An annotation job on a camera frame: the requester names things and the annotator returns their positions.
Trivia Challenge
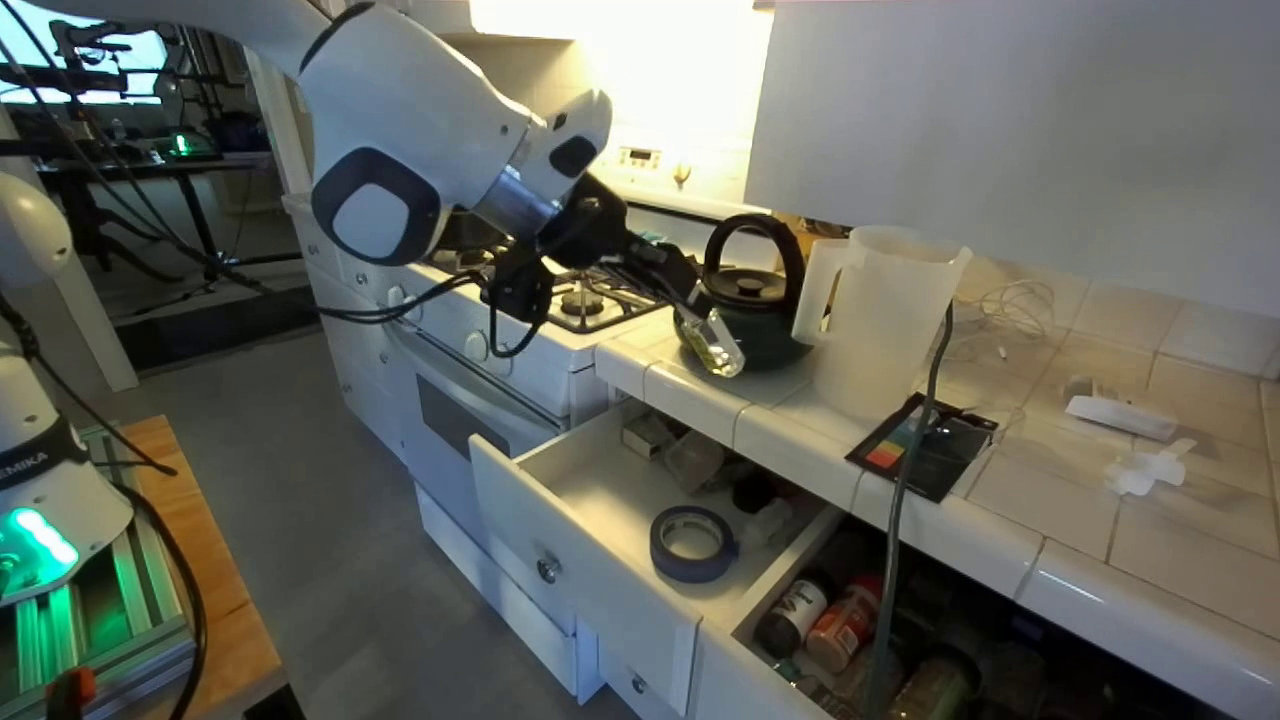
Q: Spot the clear plastic box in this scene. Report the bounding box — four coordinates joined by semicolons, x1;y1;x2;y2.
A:
657;434;731;495

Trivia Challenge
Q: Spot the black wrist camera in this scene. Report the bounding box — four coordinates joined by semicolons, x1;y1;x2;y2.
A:
479;247;555;329

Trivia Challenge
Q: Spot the small clear bottle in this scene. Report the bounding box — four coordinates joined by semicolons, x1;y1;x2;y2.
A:
674;301;753;383

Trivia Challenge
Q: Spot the green striped board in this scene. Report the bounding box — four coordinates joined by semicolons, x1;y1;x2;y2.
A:
0;523;195;713

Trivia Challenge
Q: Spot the grey tape roll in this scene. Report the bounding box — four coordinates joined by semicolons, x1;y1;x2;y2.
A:
648;500;739;589

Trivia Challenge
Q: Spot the clear plastic wrap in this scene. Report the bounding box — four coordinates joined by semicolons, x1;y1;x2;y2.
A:
963;256;1073;351

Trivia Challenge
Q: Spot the red emergency stop button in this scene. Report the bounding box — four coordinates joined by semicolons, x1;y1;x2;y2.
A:
43;665;100;720

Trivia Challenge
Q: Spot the orange-labelled can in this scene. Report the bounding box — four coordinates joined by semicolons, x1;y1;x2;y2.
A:
798;572;886;677

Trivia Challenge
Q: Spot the small cardboard box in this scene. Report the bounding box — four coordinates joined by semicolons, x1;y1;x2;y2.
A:
618;407;679;465

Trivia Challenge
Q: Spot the white plastic pitcher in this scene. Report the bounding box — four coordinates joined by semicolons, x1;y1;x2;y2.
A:
793;222;976;434

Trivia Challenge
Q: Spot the white gas stove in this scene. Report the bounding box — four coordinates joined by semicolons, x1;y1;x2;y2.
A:
283;198;671;591

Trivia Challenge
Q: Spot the green glass jar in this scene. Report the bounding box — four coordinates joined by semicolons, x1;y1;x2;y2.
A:
886;650;976;720

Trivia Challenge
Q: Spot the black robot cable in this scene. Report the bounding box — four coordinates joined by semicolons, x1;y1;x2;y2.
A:
0;0;552;363

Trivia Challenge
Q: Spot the dark power cable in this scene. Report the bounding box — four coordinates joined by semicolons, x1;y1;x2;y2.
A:
861;301;961;720

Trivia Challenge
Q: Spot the white cabinet drawer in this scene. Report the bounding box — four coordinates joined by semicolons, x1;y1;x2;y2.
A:
485;564;605;710
462;395;856;720

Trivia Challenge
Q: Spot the flat black device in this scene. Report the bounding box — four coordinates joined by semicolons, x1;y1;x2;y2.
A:
844;394;998;509

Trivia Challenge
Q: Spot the black burner grate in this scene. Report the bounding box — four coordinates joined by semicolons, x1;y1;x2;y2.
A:
539;265;671;338

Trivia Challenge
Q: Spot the black desk frame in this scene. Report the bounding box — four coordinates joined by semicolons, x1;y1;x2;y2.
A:
0;0;316;325

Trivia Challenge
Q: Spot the flat white box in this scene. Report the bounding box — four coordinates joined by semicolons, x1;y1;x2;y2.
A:
1061;390;1184;449

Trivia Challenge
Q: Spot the small black object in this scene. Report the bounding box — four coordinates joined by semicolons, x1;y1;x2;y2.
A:
728;465;787;516

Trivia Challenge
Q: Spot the white-labelled can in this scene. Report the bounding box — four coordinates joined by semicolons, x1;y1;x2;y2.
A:
757;572;832;659

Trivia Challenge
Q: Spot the crumpled white plastic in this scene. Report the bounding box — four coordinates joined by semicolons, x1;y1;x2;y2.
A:
1102;435;1201;500

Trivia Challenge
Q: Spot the wooden table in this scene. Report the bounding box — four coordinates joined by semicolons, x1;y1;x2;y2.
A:
76;414;291;720

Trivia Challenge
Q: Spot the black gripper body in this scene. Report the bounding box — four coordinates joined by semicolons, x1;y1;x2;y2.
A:
535;172;630;272

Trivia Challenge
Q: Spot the dark green kettle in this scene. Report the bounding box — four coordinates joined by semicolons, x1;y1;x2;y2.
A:
671;211;815;376

